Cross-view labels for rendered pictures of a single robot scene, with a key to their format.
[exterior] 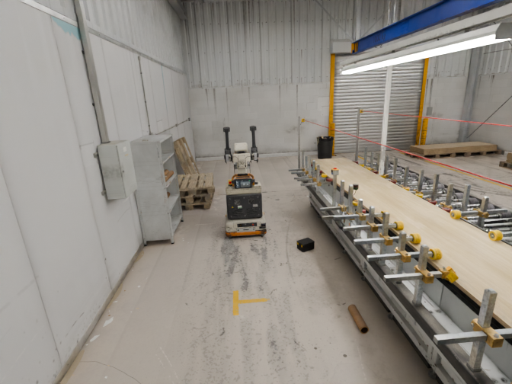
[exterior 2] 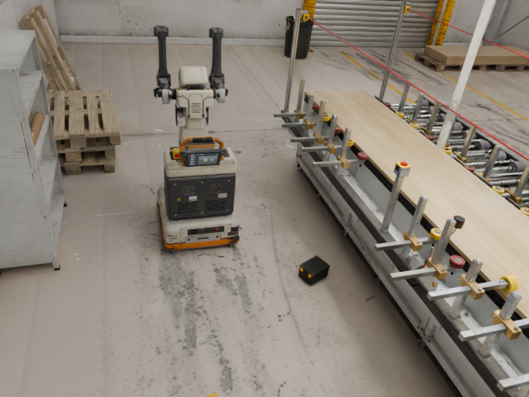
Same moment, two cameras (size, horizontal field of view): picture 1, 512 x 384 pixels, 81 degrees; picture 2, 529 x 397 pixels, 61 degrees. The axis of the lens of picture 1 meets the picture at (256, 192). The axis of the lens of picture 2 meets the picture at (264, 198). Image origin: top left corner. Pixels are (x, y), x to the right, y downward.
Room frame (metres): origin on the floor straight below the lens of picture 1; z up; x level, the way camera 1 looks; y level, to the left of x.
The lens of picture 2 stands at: (1.31, 0.56, 2.47)
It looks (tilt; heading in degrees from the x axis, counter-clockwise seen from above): 33 degrees down; 343
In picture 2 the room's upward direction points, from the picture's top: 6 degrees clockwise
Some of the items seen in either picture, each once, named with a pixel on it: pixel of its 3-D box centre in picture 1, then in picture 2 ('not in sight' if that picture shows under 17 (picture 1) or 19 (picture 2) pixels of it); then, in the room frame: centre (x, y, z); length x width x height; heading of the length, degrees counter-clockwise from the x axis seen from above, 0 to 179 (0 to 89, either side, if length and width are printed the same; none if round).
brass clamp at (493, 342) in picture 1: (486, 332); not in sight; (1.15, -1.07, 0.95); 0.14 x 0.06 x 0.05; 3
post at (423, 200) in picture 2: (341, 200); (412, 229); (3.17, -0.96, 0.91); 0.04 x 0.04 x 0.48; 3
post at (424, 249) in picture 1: (420, 278); not in sight; (1.67, -1.04, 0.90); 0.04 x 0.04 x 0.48; 3
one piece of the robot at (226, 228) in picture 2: (247, 225); (205, 230); (4.18, 0.16, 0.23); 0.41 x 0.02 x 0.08; 93
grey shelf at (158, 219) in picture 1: (158, 187); (15, 153); (4.54, 1.52, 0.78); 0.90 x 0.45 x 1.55; 3
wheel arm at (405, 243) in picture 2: (338, 208); (407, 243); (3.13, -0.91, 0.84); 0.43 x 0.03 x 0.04; 93
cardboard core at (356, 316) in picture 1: (357, 318); not in sight; (2.32, -0.90, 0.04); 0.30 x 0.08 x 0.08; 3
